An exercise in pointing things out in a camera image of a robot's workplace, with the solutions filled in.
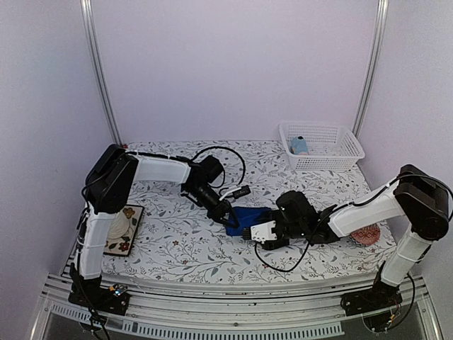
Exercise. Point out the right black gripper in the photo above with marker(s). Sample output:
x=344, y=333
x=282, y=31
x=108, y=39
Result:
x=274, y=245

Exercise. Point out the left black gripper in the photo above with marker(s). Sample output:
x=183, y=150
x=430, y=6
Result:
x=218, y=212

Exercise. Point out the dark blue towel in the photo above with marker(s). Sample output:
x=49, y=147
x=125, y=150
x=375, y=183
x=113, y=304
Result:
x=247, y=217

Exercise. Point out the light blue orange dotted towel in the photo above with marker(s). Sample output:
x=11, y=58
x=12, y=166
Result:
x=298, y=146

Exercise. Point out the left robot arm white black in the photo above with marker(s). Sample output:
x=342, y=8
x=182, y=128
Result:
x=107, y=190

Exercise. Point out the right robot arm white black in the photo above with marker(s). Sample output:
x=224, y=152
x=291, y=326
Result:
x=421, y=200

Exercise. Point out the floral patterned tablecloth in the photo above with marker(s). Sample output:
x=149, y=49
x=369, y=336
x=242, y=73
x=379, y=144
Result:
x=176, y=241

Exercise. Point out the white plastic perforated basket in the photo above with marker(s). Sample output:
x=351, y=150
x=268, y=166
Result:
x=331, y=147

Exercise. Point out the red white patterned bowl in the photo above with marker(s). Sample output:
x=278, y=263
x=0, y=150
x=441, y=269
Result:
x=366, y=236

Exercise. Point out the cream ribbed mug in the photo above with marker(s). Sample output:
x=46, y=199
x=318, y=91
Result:
x=120, y=226

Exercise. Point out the floral square coaster tile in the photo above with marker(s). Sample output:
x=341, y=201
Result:
x=123, y=246

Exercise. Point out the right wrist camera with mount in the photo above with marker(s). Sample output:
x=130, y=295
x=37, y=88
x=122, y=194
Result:
x=261, y=233

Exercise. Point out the front aluminium rail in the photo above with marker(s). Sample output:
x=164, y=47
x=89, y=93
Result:
x=168, y=310

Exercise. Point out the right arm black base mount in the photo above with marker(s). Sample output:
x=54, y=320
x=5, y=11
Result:
x=379, y=296

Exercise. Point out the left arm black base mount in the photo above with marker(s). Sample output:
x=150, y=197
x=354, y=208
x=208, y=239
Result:
x=90, y=294

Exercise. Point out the right aluminium frame post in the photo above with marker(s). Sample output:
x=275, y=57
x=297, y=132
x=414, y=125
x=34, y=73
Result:
x=377, y=42

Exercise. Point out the aluminium frame post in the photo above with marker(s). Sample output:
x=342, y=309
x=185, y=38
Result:
x=377, y=42
x=94, y=51

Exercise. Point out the left aluminium frame post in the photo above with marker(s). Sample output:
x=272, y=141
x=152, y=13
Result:
x=94, y=51

